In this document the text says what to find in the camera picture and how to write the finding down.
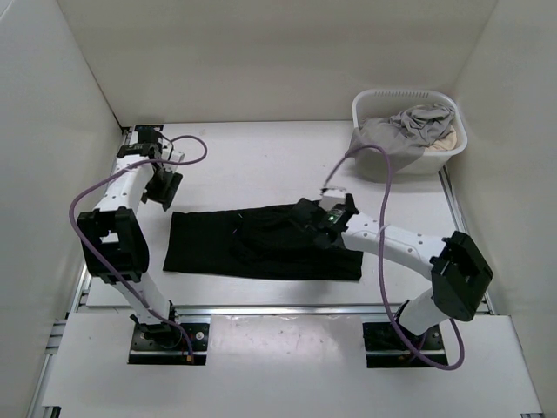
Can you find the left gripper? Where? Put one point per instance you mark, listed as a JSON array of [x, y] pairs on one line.
[[166, 194]]

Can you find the black trousers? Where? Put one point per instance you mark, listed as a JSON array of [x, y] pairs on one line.
[[254, 243]]

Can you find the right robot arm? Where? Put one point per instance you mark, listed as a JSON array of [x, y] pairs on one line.
[[458, 273]]

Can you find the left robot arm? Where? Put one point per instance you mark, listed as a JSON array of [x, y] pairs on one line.
[[113, 230]]

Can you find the black label sticker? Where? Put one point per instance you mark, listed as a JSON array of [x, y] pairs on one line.
[[148, 127]]

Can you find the grey garment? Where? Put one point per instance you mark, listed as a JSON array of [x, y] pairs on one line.
[[398, 142]]

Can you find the white laundry basket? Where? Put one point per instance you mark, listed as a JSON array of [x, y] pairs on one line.
[[377, 103]]

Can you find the beige garment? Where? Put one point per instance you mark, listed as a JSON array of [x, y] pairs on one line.
[[446, 143]]

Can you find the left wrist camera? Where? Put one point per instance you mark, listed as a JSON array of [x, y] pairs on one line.
[[171, 157]]

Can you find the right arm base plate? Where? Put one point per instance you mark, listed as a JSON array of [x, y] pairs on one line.
[[384, 348]]

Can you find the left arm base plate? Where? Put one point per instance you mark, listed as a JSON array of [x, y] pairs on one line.
[[172, 351]]

